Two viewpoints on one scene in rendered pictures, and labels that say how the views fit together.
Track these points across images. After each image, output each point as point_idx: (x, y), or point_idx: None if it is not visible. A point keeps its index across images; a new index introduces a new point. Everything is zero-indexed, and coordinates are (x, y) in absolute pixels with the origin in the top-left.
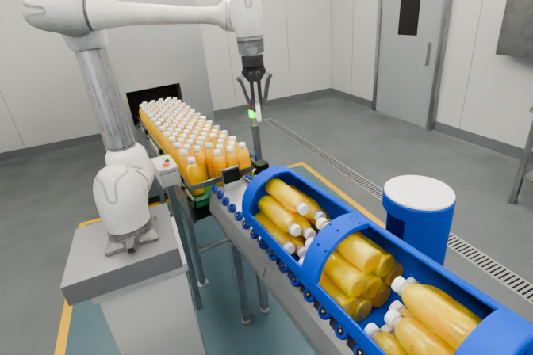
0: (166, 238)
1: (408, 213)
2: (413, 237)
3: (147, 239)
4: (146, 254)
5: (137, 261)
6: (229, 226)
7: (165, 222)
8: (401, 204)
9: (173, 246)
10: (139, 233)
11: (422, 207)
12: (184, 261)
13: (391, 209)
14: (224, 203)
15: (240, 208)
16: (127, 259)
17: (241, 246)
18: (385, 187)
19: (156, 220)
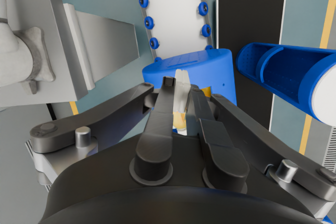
0: (63, 81)
1: (307, 110)
2: (294, 105)
3: (43, 80)
4: (49, 97)
5: (43, 102)
6: (141, 7)
7: (56, 46)
8: (312, 106)
9: (72, 96)
10: (30, 78)
11: (324, 119)
12: (89, 87)
13: (302, 92)
14: None
15: None
16: (33, 96)
17: (149, 42)
18: (330, 72)
19: (44, 37)
